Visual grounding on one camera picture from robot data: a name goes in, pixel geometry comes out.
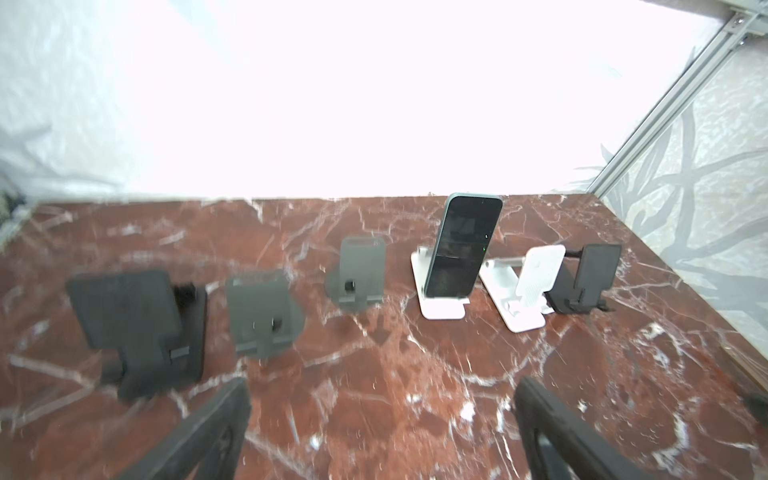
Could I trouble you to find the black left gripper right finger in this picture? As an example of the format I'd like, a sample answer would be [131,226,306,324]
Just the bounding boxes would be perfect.
[514,377,651,479]

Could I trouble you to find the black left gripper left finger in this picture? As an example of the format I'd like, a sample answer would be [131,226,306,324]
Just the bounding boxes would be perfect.
[118,378,251,479]

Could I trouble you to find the black folding stand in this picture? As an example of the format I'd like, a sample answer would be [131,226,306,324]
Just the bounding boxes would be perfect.
[65,270,208,402]
[544,243,622,315]

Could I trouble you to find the round grey stand left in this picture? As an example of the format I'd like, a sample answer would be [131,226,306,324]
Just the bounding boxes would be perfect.
[225,270,306,359]

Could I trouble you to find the round grey stand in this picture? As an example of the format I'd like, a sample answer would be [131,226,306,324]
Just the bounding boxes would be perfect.
[325,236,386,313]
[225,270,306,359]

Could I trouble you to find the white stand right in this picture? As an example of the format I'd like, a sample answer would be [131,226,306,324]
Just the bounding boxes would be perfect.
[479,245,566,333]

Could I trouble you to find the white stand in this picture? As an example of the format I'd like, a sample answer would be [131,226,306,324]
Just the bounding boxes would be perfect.
[410,246,469,321]
[479,245,566,333]

